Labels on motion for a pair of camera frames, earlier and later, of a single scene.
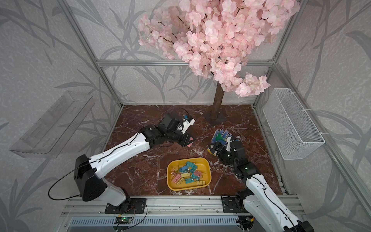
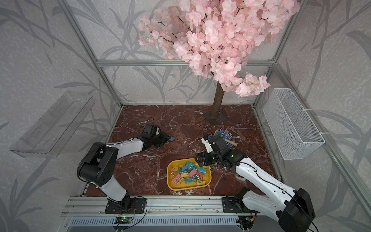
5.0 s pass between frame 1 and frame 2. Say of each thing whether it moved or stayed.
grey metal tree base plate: stayed
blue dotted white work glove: stayed
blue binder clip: stayed
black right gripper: moved
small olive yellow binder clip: stayed
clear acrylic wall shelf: stayed
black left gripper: moved
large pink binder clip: moved
